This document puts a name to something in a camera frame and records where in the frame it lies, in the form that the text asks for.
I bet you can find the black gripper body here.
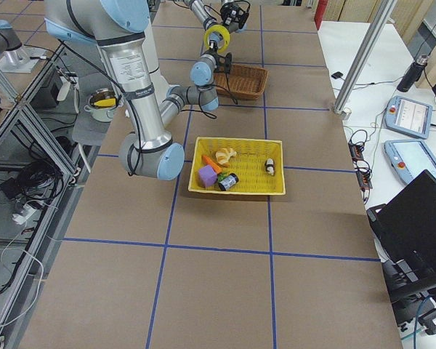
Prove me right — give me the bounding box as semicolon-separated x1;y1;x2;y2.
206;50;232;74
219;1;251;33

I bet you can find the yellow tape roll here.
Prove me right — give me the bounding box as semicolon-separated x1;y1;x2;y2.
203;24;230;53

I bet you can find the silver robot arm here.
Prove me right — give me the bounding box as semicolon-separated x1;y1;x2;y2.
45;1;230;180
173;0;251;33

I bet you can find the brown wicker basket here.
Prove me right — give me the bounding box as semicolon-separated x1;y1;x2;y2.
214;63;268;100

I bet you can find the yellow woven basket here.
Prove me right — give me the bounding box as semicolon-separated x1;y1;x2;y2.
187;136;287;197

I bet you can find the toy croissant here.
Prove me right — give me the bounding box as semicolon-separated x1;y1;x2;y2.
215;148;237;167

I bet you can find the orange toy carrot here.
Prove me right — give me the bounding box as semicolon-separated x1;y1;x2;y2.
201;155;222;175

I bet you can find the toy panda figure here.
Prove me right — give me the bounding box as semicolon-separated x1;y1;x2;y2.
265;158;275;176

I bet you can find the purple foam cube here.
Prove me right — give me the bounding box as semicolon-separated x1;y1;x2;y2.
198;165;217;188

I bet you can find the small black device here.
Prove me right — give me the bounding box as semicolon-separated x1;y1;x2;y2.
331;71;344;79

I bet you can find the small black labelled jar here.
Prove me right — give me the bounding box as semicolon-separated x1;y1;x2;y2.
218;173;239;191

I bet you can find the white enamel pot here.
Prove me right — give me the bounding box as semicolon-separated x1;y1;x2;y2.
84;88;119;123

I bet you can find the black water bottle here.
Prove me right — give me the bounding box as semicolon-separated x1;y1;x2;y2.
397;55;429;92

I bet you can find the upper teach pendant tablet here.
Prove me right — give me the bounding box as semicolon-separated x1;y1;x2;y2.
384;95;433;140

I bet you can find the teach pendant tablet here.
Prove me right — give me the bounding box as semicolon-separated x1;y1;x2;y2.
384;140;436;184
384;95;433;140

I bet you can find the lower teach pendant tablet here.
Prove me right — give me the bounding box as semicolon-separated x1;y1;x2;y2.
384;140;436;184

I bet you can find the black laptop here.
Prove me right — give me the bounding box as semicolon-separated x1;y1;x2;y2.
367;170;436;302

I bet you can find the aluminium frame post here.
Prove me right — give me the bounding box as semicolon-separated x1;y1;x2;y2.
333;0;397;121

